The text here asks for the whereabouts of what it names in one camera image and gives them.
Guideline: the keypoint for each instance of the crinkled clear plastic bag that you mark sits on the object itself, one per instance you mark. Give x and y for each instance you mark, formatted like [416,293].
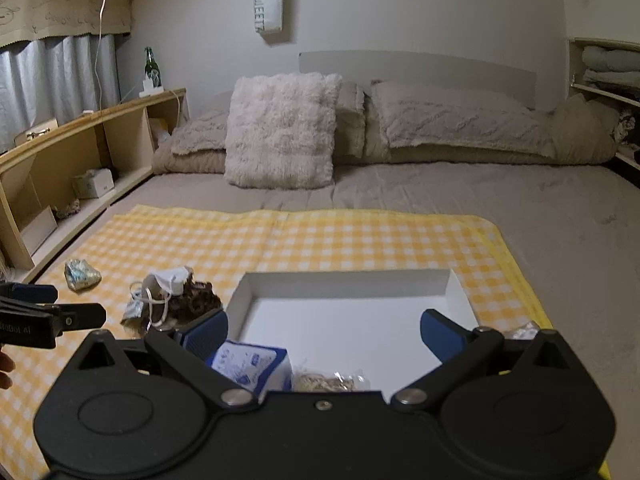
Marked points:
[520,332]

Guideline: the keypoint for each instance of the pale tissue box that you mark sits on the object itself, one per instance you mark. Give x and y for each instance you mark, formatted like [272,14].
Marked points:
[92,184]

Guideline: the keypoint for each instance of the white cardboard box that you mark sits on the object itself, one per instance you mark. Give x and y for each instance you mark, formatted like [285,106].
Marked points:
[345,305]

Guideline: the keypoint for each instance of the blue white tissue packet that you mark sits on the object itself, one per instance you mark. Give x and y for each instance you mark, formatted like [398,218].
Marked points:
[255,365]

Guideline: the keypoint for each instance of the white charger stand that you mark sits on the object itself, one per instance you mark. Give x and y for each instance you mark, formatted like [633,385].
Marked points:
[150,89]

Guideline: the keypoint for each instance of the folded pale green blankets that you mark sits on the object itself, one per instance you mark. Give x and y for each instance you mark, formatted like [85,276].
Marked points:
[610,62]

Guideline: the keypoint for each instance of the small grey textured pillow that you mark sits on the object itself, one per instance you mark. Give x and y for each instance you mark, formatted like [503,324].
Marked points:
[200,135]

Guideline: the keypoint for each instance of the brown crumpled item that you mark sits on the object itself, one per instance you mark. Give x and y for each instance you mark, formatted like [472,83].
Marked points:
[67,209]

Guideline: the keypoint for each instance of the grey bed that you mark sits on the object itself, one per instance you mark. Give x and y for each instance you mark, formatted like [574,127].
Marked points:
[550,220]

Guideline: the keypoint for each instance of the clear bag of beige bands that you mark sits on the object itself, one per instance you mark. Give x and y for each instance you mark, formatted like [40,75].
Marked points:
[325,382]

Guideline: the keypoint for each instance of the beige rolled blanket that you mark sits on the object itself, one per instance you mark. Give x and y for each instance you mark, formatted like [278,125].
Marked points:
[580,135]

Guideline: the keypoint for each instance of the fluffy white cushion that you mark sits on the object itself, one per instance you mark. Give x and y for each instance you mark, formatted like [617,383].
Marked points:
[280,130]

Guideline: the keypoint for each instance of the yellow checked mat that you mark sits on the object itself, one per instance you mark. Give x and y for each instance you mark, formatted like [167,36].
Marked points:
[325,240]

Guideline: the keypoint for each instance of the brown scrunchie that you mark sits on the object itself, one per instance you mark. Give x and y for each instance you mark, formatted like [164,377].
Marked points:
[197,302]

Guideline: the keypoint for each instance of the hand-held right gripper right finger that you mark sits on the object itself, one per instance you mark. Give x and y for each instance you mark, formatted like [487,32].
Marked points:
[440,332]

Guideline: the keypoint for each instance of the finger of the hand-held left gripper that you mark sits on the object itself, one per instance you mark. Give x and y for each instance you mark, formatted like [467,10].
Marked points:
[30,292]
[80,316]

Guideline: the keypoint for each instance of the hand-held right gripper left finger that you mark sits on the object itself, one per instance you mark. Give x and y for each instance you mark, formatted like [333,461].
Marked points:
[205,332]

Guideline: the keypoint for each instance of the person's left hand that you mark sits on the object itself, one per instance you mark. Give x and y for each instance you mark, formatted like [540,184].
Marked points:
[4,372]

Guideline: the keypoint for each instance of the white headboard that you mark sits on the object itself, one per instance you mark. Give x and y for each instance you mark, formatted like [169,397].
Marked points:
[425,67]

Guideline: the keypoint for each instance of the white face mask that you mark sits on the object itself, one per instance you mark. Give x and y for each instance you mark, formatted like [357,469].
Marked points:
[167,280]

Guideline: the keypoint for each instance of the white open shelf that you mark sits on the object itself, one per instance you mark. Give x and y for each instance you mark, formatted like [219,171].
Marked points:
[575,70]

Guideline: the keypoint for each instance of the green glass bottle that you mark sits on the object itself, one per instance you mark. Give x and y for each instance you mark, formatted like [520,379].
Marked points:
[150,67]

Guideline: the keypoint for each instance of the black white patterned cloth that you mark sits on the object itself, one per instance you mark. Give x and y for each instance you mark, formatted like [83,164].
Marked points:
[625,125]

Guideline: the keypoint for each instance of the beige board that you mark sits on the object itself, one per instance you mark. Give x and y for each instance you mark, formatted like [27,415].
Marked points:
[40,230]

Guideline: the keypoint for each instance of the large grey textured pillow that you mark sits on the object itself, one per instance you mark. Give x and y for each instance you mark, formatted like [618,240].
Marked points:
[450,120]

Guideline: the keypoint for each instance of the grey curtain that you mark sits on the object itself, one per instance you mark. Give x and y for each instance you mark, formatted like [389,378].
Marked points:
[55,85]

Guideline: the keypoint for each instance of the blue floral fabric pouch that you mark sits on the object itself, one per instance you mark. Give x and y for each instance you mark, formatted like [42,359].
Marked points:
[81,275]

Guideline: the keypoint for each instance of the wooden bedside shelf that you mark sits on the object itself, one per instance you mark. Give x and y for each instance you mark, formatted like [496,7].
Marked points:
[125,135]

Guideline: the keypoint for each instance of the beige printed valance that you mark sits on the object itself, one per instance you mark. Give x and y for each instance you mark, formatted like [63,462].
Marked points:
[60,10]

